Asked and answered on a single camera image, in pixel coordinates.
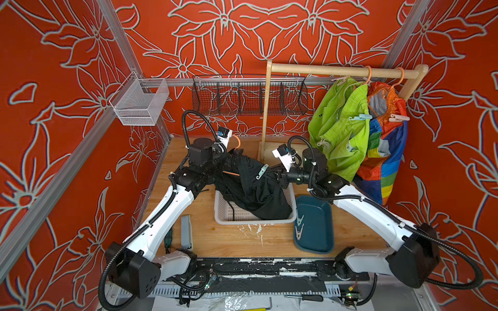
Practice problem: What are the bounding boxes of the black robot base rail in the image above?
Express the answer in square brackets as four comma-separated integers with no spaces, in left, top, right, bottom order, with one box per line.
[170,256,370,294]

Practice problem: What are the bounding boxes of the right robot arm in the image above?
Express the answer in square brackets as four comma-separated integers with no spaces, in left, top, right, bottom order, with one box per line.
[272,136,484,290]

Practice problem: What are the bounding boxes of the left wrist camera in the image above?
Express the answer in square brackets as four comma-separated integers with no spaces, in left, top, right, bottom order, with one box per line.
[217,126,233,149]

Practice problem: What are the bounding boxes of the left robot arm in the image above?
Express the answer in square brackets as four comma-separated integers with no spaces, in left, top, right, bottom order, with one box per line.
[98,110,232,310]

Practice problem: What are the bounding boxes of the teal plastic tray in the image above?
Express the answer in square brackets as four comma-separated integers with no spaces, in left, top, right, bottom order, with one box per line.
[294,195,335,255]

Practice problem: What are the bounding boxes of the orange hanger of rainbow shorts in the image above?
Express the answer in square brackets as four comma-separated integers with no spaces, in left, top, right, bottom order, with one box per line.
[390,67,405,91]

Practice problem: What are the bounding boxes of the green handled screwdriver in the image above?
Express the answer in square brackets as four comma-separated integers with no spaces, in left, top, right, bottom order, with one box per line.
[163,229,173,254]

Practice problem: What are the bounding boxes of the mint clothespin on green shorts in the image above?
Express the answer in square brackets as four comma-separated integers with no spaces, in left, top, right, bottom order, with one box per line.
[348,114,373,121]

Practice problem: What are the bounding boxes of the wooden clothes rack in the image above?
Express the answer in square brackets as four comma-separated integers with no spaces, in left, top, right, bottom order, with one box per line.
[257,59,429,166]

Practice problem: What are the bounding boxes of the lime green shorts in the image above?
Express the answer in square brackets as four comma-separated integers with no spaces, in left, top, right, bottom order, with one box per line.
[308,78,370,182]

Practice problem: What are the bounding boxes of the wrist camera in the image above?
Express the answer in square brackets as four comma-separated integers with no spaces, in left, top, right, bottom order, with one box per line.
[272,144,295,172]
[217,126,233,149]

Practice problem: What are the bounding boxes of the rainbow striped shorts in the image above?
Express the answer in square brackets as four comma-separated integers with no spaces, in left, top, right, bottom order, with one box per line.
[354,82,408,206]

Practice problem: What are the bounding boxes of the black wire wall basket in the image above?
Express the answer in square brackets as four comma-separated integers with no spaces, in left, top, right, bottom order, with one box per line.
[192,75,309,117]

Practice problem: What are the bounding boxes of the orange hanger of green shorts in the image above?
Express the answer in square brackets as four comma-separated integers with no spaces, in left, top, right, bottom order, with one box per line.
[363,66,373,86]

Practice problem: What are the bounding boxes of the clear acrylic wall bin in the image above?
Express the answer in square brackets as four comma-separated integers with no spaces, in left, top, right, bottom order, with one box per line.
[110,71,170,126]

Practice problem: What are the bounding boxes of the light green clothespin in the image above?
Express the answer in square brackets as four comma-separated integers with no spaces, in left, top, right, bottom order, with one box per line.
[255,164,269,180]

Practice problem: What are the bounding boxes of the black shorts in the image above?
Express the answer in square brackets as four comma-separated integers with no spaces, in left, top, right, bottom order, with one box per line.
[214,150,292,220]

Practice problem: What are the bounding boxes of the white plastic basket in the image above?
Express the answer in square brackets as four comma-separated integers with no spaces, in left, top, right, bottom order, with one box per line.
[214,184,297,225]

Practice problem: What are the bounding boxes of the grey rectangular block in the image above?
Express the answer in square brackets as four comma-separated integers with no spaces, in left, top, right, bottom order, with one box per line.
[181,215,193,250]

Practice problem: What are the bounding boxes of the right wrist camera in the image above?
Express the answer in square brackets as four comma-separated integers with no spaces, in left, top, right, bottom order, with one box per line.
[272,144,295,172]

